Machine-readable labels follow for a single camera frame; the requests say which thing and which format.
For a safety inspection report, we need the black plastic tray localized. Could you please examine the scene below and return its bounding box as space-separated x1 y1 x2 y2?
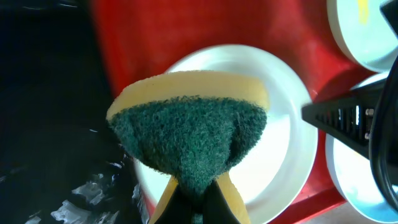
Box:
1 1 144 223

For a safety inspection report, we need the mint green plate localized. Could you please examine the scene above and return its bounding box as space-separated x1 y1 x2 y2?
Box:
326 0 397 73

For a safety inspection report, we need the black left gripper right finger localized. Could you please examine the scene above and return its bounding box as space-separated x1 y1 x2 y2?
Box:
202 182 239 224

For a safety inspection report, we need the light blue plate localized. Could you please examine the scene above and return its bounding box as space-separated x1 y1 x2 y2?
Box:
325 73 397 223

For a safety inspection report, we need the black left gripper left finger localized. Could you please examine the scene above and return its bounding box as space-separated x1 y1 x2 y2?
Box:
155 186 193 224

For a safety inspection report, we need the white plate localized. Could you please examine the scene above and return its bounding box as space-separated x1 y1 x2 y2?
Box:
133 44 319 224

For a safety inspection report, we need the red plastic tray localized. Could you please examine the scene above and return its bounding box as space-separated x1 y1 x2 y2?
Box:
90 0 371 223

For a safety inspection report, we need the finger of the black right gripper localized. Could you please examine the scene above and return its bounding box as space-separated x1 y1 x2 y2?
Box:
380 0 398 35
302 79 391 159

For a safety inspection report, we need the green and yellow sponge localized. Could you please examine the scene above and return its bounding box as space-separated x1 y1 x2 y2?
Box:
106 70 269 223

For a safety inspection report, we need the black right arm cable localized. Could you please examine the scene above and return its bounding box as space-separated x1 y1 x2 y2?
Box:
369 55 398 212

